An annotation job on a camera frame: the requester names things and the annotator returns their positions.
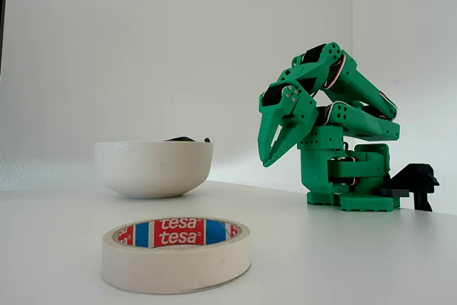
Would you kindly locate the black table clamp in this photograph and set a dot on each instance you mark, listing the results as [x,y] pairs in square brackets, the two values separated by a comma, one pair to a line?
[417,176]

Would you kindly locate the white tesa tape roll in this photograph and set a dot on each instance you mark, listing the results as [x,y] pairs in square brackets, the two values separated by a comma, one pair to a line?
[171,269]

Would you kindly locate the white round bowl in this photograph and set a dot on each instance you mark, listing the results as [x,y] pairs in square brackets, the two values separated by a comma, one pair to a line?
[153,169]

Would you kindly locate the dark vertical frame strip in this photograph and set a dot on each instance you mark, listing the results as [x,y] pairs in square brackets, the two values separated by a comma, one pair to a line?
[3,15]

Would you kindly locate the green gripper black motor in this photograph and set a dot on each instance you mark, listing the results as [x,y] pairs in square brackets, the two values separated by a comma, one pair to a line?
[275,108]

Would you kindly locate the black cloth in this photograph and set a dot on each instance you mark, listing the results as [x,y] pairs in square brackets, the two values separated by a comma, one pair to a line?
[182,139]

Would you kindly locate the green 3D-printed robot arm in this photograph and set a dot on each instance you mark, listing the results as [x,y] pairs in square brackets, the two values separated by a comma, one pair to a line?
[360,87]

